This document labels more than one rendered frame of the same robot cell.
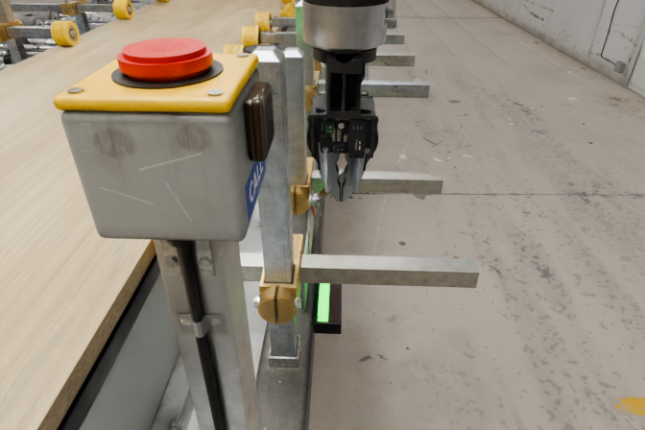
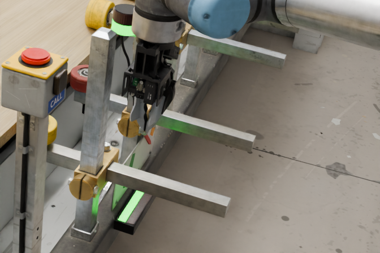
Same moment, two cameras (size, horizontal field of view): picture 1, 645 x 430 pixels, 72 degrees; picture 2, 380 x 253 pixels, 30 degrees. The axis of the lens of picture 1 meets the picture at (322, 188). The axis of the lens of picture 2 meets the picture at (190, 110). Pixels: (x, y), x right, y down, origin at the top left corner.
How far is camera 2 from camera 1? 81 cm
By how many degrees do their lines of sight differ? 8
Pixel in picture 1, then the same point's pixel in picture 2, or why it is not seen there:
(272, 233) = (89, 138)
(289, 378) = (81, 245)
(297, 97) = not seen: hidden behind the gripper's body
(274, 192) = (94, 112)
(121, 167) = (13, 86)
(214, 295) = (33, 138)
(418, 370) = not seen: outside the picture
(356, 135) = (149, 90)
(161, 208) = (22, 101)
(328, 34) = (140, 30)
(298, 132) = not seen: hidden behind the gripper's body
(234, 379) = (33, 179)
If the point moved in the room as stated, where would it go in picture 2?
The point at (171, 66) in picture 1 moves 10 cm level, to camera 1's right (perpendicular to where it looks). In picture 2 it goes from (35, 62) to (103, 79)
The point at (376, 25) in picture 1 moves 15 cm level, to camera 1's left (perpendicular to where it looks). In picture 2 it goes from (169, 31) to (87, 12)
